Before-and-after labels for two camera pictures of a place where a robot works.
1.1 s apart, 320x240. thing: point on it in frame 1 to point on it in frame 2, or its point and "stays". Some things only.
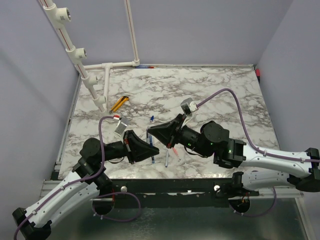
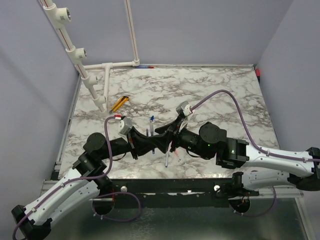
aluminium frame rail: (48, 185) stays
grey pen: (166, 159) stays
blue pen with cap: (150, 138) to (152, 129)
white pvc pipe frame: (60, 15) stays
